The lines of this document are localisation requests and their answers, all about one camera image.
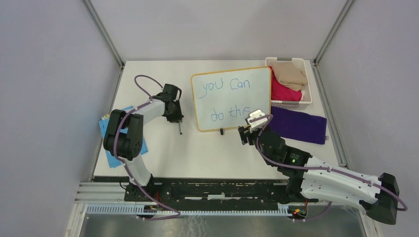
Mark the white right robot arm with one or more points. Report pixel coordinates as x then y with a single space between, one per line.
314 179

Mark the pink cloth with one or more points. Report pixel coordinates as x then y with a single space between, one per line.
282 93

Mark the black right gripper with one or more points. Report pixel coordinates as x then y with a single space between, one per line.
243 133

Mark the beige cloth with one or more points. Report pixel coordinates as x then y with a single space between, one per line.
288 75

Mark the yellow framed whiteboard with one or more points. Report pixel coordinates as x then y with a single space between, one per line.
224 99

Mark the white cable duct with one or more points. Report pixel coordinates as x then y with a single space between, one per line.
141 209

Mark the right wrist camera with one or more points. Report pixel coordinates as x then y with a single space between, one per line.
257 120

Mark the purple cloth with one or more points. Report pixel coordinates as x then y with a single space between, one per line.
299 126

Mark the white plastic basket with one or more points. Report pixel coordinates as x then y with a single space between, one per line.
306 92

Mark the blue patterned cloth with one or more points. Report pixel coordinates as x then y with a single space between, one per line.
112 161

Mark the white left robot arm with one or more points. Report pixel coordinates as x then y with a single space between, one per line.
124 134

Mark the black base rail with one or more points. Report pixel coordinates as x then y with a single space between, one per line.
204 194

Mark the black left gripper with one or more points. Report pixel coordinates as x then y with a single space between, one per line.
177 118

